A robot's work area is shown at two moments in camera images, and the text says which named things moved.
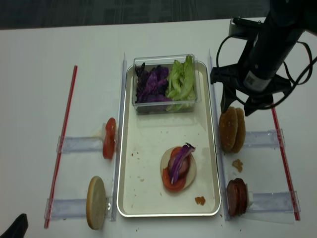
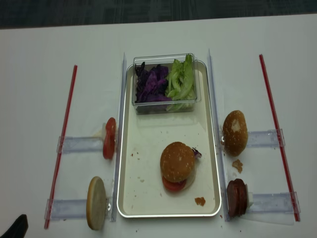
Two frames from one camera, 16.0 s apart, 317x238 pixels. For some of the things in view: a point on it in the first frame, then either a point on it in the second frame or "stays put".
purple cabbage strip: x=181 y=155 -> x=196 y=153
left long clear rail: x=119 y=142 stays put
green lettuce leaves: x=181 y=91 stays put
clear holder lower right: x=273 y=202 stays put
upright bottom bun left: x=96 y=203 stays put
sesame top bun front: x=228 y=129 -> x=177 y=162
